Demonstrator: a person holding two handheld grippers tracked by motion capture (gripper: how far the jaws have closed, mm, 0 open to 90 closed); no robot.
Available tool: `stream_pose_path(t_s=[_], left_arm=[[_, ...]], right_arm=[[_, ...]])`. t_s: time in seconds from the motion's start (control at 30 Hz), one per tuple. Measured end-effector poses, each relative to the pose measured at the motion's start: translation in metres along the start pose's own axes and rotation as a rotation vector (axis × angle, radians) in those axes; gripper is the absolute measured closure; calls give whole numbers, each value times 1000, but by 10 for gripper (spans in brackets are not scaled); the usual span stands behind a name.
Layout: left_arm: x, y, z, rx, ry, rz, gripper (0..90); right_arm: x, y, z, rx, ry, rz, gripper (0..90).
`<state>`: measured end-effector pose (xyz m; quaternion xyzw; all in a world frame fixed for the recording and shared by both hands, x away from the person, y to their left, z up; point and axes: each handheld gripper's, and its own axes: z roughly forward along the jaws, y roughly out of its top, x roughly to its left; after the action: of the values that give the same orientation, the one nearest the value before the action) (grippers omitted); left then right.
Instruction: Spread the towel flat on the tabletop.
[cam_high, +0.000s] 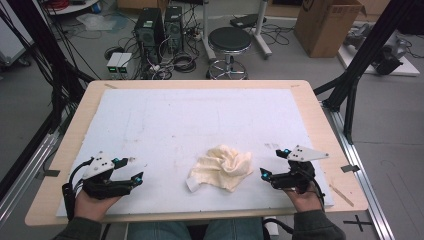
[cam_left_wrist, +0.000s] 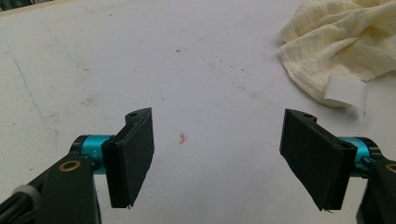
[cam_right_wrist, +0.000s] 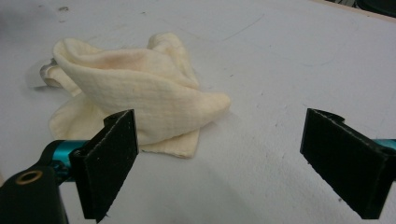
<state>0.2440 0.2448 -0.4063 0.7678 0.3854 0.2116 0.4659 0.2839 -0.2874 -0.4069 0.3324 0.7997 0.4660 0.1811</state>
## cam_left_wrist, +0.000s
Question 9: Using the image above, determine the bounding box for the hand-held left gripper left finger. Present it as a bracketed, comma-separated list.
[101, 107, 155, 209]

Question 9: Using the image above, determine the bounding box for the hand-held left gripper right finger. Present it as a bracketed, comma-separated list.
[279, 108, 358, 212]

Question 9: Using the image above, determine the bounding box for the cream printed muslin cloth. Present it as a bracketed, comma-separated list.
[278, 0, 396, 110]

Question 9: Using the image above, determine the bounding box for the light wooden table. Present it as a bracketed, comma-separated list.
[0, 0, 73, 17]

